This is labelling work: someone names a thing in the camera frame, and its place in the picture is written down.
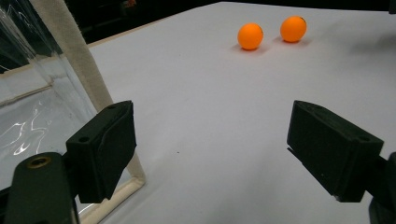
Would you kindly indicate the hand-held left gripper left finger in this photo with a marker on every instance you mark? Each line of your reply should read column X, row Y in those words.
column 102, row 149

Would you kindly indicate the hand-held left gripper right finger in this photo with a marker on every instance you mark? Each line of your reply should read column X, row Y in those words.
column 333, row 149

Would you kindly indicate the orange table tennis ball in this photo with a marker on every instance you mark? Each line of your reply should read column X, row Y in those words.
column 293, row 29
column 250, row 36

